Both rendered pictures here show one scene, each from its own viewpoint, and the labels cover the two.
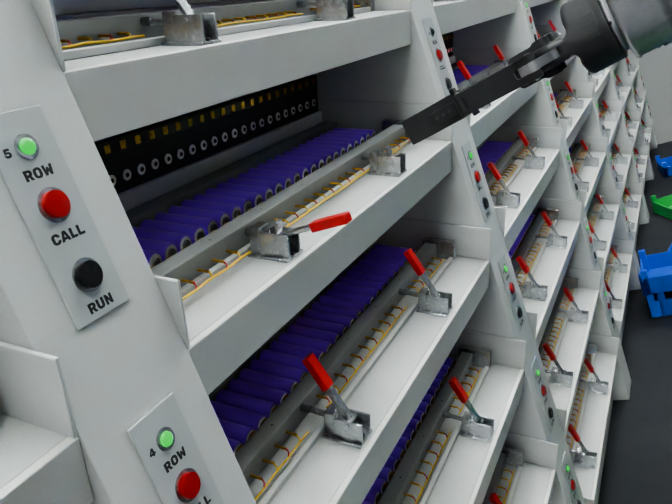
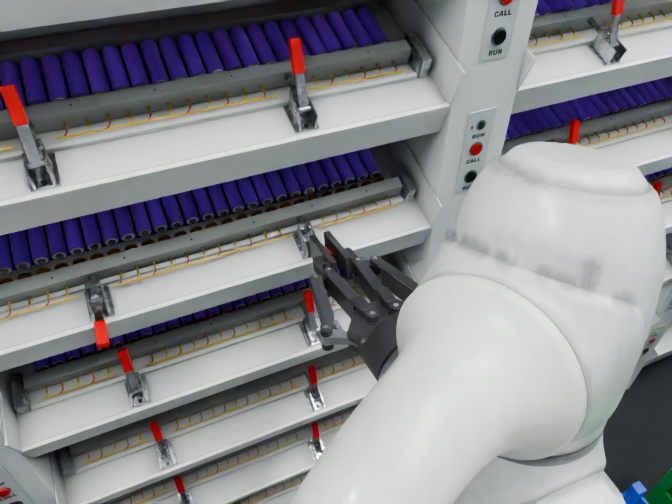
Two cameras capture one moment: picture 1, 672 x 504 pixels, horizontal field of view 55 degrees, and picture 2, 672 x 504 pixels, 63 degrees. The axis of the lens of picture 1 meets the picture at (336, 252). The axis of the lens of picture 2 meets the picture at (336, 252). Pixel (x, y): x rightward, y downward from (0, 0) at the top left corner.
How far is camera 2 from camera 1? 0.67 m
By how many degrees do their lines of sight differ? 41
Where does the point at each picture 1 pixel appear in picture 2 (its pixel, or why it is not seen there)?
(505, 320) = not seen: hidden behind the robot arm
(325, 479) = (94, 411)
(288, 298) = (83, 339)
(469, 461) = (285, 413)
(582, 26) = (370, 355)
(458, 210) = (417, 268)
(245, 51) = (88, 192)
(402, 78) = (425, 147)
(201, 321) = not seen: outside the picture
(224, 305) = (12, 339)
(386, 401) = (184, 386)
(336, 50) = (259, 164)
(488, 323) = not seen: hidden behind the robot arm
